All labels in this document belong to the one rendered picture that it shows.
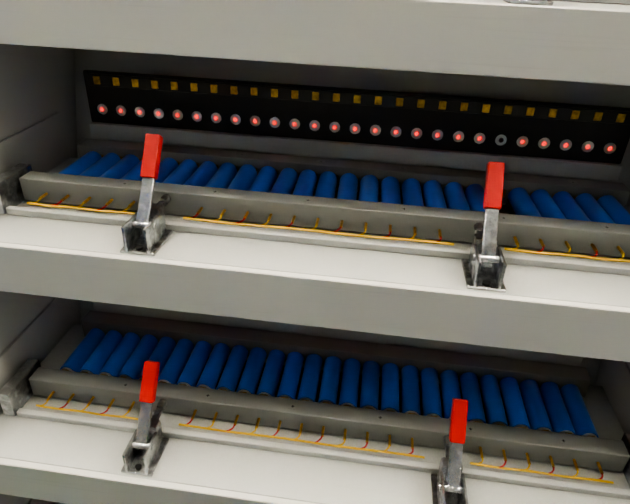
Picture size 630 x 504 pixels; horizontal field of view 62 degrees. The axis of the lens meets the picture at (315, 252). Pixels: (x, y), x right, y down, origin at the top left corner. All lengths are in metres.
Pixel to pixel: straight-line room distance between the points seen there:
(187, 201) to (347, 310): 0.17
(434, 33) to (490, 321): 0.21
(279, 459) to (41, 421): 0.23
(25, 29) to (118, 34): 0.07
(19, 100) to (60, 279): 0.19
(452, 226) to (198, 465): 0.30
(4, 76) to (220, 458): 0.39
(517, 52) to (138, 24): 0.26
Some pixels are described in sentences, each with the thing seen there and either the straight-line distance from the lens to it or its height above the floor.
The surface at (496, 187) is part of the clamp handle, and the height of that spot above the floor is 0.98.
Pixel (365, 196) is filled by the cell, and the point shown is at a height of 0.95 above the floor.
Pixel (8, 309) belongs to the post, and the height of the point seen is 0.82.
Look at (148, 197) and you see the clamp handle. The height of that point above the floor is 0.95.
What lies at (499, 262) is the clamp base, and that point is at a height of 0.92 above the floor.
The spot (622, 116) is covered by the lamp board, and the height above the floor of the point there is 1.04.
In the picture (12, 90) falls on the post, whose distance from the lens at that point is 0.58.
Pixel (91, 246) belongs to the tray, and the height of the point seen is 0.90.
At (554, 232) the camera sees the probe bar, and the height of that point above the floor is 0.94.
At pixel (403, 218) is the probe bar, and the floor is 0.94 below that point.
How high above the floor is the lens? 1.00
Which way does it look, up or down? 13 degrees down
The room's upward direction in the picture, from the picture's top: 5 degrees clockwise
